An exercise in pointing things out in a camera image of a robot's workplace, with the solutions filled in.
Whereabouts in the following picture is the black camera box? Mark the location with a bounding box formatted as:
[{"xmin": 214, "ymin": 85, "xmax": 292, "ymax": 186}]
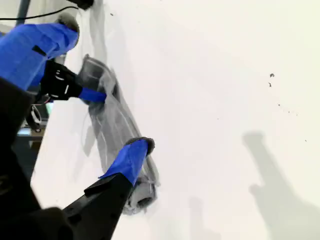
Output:
[{"xmin": 65, "ymin": 0, "xmax": 95, "ymax": 11}]

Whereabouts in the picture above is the grey metal bar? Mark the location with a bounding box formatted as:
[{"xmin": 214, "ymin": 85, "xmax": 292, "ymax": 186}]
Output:
[{"xmin": 15, "ymin": 0, "xmax": 31, "ymax": 26}]

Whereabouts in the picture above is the black camera cable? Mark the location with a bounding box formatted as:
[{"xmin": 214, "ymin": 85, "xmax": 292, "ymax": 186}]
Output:
[{"xmin": 0, "ymin": 6, "xmax": 80, "ymax": 21}]

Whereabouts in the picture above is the grey white-striped towel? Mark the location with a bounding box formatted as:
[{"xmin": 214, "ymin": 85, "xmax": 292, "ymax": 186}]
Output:
[{"xmin": 81, "ymin": 53, "xmax": 161, "ymax": 217}]

